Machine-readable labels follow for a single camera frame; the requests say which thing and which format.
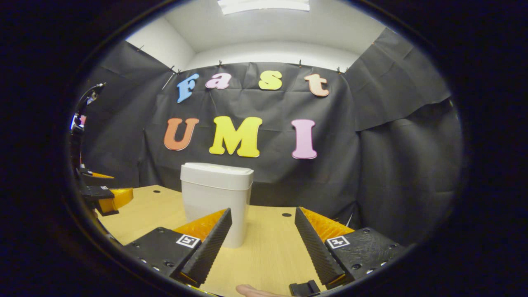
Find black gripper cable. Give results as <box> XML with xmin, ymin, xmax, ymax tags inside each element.
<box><xmin>75</xmin><ymin>82</ymin><xmax>107</xmax><ymax>124</ymax></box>

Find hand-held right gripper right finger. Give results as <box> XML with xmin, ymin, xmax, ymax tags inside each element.
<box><xmin>294</xmin><ymin>207</ymin><xmax>407</xmax><ymax>289</ymax></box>

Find black backdrop cloth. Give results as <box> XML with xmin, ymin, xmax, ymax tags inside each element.
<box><xmin>76</xmin><ymin>27</ymin><xmax>464</xmax><ymax>246</ymax></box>

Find white desktop garbage bin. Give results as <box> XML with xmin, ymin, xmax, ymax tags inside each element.
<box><xmin>180</xmin><ymin>162</ymin><xmax>254</xmax><ymax>249</ymax></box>

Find wooden desktop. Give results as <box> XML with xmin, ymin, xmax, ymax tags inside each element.
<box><xmin>96</xmin><ymin>185</ymin><xmax>356</xmax><ymax>297</ymax></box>

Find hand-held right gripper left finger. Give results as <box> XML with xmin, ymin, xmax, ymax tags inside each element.
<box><xmin>123</xmin><ymin>207</ymin><xmax>233</xmax><ymax>288</ymax></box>

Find ceiling light panel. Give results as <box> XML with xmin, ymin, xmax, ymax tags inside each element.
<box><xmin>217</xmin><ymin>0</ymin><xmax>310</xmax><ymax>15</ymax></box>

